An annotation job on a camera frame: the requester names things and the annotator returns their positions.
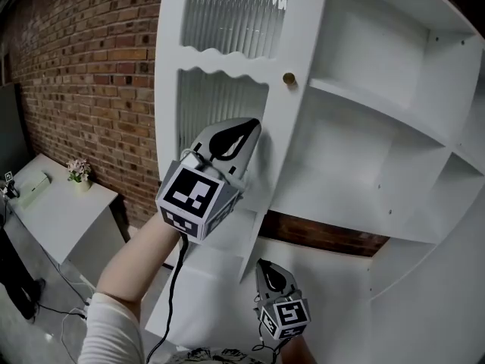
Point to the person's printed white shirt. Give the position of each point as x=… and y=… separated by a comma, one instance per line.
x=110, y=332

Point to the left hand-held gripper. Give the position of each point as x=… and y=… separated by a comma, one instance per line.
x=189, y=199

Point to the white shelf cabinet desk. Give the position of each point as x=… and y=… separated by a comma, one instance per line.
x=360, y=157

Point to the potted pink flower plant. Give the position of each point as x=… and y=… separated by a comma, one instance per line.
x=79, y=171

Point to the grey leaning board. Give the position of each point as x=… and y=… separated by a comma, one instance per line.
x=11, y=127

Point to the person's left forearm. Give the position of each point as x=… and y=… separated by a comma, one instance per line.
x=140, y=260

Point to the person's right forearm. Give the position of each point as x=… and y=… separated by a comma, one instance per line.
x=301, y=351

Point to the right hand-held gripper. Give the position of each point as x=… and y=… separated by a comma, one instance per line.
x=288, y=315

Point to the white glass cabinet door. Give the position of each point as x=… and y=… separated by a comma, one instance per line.
x=295, y=32

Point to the small white side table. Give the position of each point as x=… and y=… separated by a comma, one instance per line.
x=64, y=218

